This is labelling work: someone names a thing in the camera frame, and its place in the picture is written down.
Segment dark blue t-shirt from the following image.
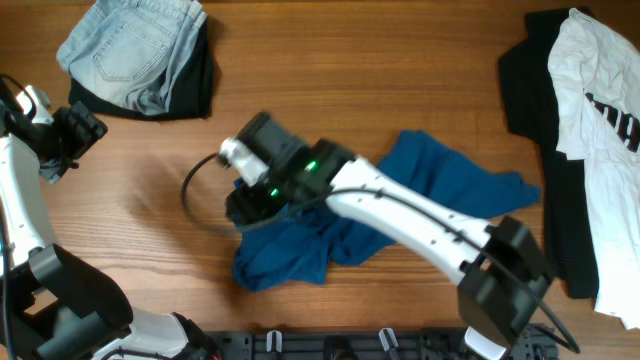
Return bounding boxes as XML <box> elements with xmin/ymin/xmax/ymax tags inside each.
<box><xmin>232</xmin><ymin>130</ymin><xmax>541</xmax><ymax>292</ymax></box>

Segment black t-shirt right pile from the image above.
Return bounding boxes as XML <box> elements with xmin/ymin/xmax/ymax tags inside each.
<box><xmin>498</xmin><ymin>8</ymin><xmax>599</xmax><ymax>299</ymax></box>

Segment white printed t-shirt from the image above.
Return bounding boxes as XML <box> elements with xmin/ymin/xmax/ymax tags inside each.
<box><xmin>547</xmin><ymin>8</ymin><xmax>639</xmax><ymax>329</ymax></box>

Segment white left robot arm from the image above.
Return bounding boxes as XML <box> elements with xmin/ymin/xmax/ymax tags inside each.
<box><xmin>1</xmin><ymin>96</ymin><xmax>216</xmax><ymax>359</ymax></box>

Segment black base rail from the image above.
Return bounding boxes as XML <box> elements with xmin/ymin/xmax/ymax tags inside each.
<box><xmin>202</xmin><ymin>327</ymin><xmax>559</xmax><ymax>360</ymax></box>

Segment folded black garment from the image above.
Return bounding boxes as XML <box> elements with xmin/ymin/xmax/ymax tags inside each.
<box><xmin>68</xmin><ymin>23</ymin><xmax>215</xmax><ymax>121</ymax></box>

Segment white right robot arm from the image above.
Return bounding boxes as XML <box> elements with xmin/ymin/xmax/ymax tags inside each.
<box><xmin>220</xmin><ymin>138</ymin><xmax>562</xmax><ymax>359</ymax></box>

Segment folded light blue jeans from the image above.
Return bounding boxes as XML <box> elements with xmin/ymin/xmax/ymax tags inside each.
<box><xmin>56</xmin><ymin>0</ymin><xmax>207</xmax><ymax>116</ymax></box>

